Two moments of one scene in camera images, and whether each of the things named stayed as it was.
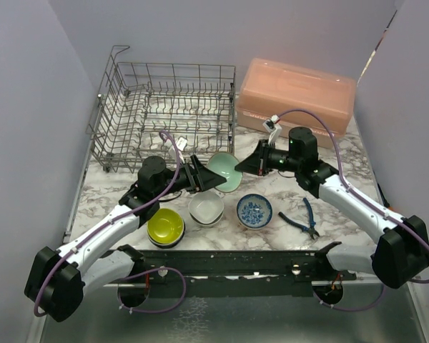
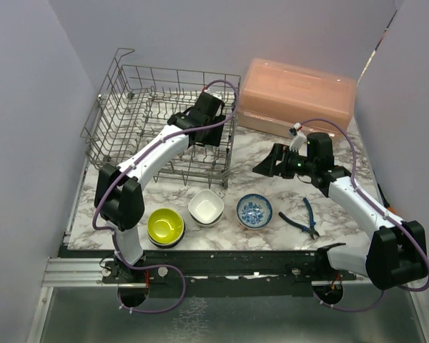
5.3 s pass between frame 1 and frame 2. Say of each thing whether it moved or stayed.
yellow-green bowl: stayed
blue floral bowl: stayed
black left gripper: moved
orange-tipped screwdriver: stayed
